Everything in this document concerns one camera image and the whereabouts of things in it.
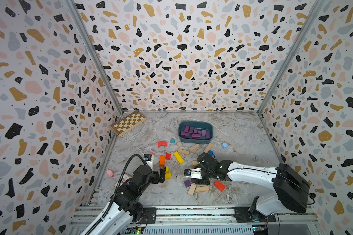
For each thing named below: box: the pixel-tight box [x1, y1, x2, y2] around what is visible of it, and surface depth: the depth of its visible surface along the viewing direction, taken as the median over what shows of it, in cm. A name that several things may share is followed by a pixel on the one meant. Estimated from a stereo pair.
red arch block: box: [157, 141, 168, 148], surface depth 105 cm
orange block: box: [159, 155, 166, 167], surface depth 94 cm
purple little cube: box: [184, 179, 192, 188], surface depth 85 cm
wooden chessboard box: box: [110, 110, 147, 137], surface depth 112 cm
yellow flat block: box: [164, 172, 173, 180], surface depth 89 cm
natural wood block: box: [195, 186, 210, 193], surface depth 83 cm
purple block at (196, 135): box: [191, 133, 202, 138], surface depth 107 cm
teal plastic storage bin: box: [177, 120, 214, 144], surface depth 108 cm
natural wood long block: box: [203, 142, 214, 154], surface depth 102 cm
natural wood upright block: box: [187, 183, 197, 196], surface depth 83 cm
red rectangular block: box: [213, 179, 227, 193], surface depth 85 cm
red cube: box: [165, 153, 172, 161], surface depth 97 cm
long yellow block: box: [173, 150, 185, 165], surface depth 97 cm
